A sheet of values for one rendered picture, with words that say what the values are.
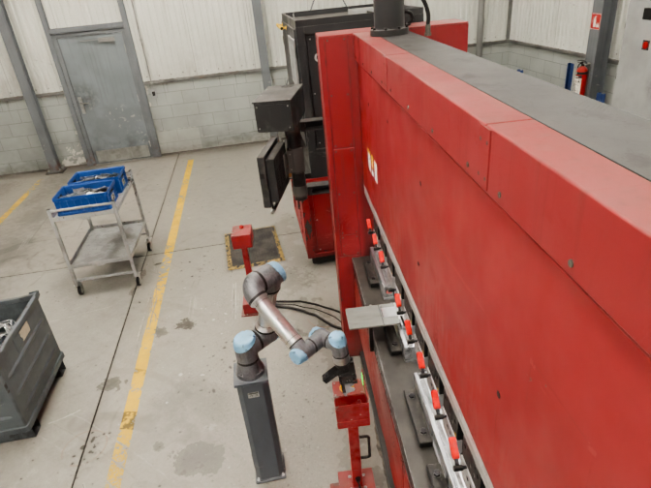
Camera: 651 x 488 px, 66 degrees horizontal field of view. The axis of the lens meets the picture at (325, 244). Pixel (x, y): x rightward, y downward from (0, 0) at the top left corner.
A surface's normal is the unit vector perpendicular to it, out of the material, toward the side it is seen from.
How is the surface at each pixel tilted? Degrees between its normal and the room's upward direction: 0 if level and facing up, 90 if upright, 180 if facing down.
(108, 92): 90
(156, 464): 0
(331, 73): 90
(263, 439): 90
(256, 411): 90
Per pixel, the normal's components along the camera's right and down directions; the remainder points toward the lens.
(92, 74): 0.16, 0.45
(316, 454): -0.09, -0.88
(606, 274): -0.99, 0.11
